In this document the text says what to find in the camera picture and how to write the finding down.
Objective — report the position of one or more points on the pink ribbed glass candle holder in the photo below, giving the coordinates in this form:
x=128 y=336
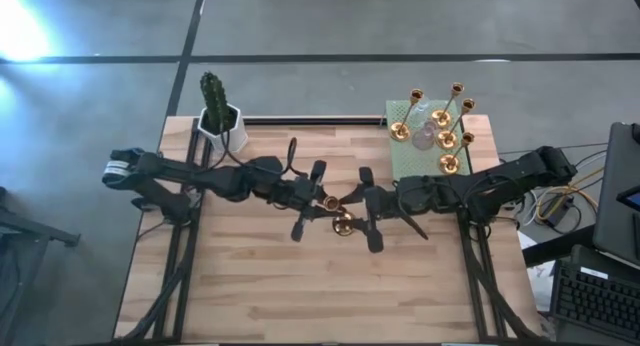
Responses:
x=423 y=139

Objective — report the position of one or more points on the small lit screen device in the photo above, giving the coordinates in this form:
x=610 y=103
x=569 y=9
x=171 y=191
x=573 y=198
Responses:
x=632 y=198

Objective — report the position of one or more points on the green perforated metal shelf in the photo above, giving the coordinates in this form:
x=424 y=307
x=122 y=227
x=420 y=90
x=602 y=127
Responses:
x=405 y=161

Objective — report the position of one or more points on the grey laptop computer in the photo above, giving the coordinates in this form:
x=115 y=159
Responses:
x=615 y=226

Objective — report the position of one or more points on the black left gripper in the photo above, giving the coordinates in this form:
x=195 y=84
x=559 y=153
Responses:
x=300 y=193

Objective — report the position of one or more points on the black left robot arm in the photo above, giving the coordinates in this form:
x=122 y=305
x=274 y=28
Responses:
x=175 y=173

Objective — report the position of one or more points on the gold metal candlestick holder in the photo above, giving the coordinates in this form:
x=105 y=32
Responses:
x=449 y=163
x=442 y=118
x=343 y=226
x=400 y=131
x=447 y=139

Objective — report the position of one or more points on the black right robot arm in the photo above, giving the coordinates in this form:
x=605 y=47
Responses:
x=500 y=183

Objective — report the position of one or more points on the green cactus plant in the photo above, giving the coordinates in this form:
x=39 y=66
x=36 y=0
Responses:
x=215 y=101

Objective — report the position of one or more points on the black power box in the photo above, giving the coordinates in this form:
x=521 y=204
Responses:
x=560 y=208

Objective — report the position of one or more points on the dark metal stand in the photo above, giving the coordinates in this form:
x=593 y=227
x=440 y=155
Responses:
x=30 y=226

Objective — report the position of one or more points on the white printed paper sheet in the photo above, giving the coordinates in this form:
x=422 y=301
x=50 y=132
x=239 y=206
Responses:
x=537 y=281

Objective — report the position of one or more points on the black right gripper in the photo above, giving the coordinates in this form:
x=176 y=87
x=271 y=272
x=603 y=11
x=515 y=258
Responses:
x=382 y=203

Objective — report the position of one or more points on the white hexagonal plant pot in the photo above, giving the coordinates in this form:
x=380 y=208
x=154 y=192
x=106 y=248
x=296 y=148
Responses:
x=237 y=138

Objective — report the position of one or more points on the black computer keyboard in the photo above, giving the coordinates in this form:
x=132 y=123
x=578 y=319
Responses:
x=595 y=303

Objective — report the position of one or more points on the black table edge frame bar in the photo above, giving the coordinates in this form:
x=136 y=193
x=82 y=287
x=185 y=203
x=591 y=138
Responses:
x=310 y=120

